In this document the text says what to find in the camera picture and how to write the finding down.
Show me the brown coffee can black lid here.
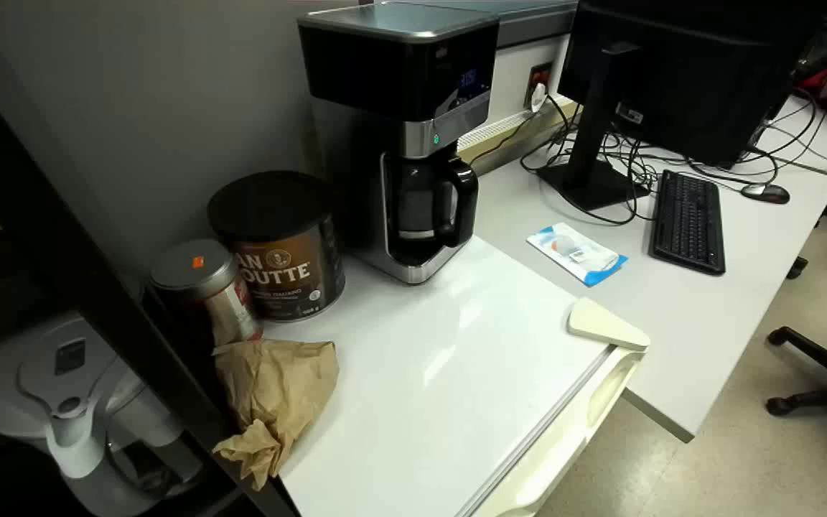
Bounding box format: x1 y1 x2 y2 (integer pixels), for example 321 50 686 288
205 169 348 326

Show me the black silver drip coffee maker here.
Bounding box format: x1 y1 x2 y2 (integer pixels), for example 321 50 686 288
295 0 502 288

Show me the blue white wipes packet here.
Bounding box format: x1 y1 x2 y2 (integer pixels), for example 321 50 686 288
525 222 631 290

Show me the crumpled brown paper bag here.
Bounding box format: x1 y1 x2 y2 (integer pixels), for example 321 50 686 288
211 336 341 495

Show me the white power plug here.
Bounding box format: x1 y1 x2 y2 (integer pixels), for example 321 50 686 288
525 80 555 116

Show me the glass jar with silver lid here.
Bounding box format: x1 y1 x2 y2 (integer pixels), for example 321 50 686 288
150 237 265 349

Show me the white cabinet drawer front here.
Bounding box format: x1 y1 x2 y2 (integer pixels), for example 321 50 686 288
469 343 650 517

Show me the black computer keyboard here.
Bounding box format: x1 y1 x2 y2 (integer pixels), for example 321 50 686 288
650 168 729 278

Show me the black computer monitor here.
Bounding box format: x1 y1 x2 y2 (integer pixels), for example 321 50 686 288
558 0 827 174

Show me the black computer mouse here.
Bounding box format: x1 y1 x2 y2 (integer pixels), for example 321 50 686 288
737 181 792 207

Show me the white water filter pitcher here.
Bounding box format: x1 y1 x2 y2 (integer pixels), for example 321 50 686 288
0 309 208 517

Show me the black office chair base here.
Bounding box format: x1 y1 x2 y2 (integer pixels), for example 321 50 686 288
765 286 827 419

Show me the glass carafe with black handle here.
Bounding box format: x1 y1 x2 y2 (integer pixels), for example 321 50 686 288
386 152 483 270

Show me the beige wall cable raceway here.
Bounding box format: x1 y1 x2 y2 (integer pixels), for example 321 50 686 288
455 93 581 179

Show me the black cable loop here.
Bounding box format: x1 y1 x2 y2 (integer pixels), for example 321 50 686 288
516 89 660 230

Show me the black shelf frame post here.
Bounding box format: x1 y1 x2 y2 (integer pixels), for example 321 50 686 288
0 54 300 517

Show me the thin black mouse cable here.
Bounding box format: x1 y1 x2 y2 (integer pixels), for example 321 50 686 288
690 93 827 191

